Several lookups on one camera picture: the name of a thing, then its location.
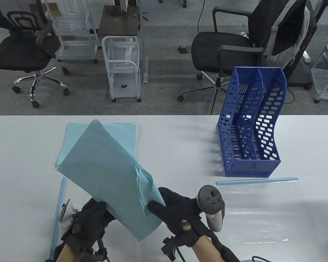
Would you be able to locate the person's left hand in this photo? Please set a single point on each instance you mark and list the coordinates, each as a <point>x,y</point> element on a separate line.
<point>90,221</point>

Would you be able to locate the person's right hand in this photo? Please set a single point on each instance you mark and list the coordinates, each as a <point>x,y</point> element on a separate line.
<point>177,210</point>

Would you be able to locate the black and white controller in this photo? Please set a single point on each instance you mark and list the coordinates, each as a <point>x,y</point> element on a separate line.
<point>210,196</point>
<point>71,211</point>

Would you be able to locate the light blue slide bar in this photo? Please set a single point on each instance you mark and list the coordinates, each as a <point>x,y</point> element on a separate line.
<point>60,196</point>

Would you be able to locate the tall light blue papers stack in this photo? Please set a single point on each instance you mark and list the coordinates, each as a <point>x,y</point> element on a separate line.
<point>106,169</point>

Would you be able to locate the clear file folder blue spine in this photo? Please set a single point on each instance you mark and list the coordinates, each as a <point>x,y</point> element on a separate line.
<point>262,180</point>

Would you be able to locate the square light blue papers stack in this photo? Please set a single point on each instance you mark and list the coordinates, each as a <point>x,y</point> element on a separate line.
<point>123,133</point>

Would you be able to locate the person's left forearm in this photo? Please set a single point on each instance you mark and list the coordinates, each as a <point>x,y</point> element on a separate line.
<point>65,255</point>

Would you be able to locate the person's right forearm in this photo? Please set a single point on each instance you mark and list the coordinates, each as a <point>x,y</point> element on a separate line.
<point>207,251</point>

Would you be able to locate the blue perforated file rack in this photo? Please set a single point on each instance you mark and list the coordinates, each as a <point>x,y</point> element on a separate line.
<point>251,166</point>

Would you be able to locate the small white mesh cart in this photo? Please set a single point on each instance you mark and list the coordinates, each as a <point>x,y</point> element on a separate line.
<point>125,65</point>

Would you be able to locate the black armrest office chair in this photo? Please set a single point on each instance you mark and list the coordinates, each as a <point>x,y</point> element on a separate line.
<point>218,46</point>

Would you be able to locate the tall white mesh cart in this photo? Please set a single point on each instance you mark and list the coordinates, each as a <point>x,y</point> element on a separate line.
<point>76,49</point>

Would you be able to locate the black mesh office chair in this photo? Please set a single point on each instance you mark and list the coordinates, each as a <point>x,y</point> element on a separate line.
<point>19,51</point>

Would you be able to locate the black wheeled stand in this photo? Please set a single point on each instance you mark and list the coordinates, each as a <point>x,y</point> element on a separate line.
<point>300,73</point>

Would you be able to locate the brown wooden side table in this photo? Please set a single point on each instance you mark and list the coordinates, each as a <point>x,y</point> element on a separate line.
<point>117,24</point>

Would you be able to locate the cardboard box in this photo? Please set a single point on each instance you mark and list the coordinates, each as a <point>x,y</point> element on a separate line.
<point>53,7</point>

